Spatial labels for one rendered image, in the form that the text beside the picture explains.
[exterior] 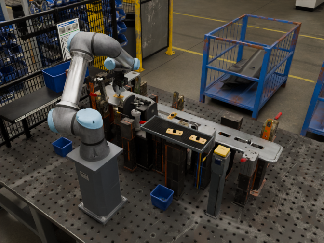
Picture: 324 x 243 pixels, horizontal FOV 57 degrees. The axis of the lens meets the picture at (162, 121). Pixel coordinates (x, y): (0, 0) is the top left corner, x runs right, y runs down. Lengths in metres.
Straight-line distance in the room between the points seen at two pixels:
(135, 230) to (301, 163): 1.22
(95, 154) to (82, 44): 0.55
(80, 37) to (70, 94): 0.29
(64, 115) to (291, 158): 1.55
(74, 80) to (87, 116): 0.22
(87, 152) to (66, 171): 0.63
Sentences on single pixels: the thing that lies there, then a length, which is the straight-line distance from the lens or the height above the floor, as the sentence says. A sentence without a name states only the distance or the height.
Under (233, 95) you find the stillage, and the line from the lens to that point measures 4.07.
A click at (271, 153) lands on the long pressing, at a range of 1.81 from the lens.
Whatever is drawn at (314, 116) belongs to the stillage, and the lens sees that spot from 3.96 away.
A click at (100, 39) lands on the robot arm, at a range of 1.58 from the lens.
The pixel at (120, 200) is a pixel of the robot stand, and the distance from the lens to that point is 1.81.
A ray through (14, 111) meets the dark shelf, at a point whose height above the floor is 1.03.
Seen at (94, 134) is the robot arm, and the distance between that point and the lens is 1.45.
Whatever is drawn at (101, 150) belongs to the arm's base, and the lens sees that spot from 1.51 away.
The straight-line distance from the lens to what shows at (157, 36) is 5.33.
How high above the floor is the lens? 2.09
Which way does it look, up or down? 34 degrees down
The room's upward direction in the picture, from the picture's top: straight up
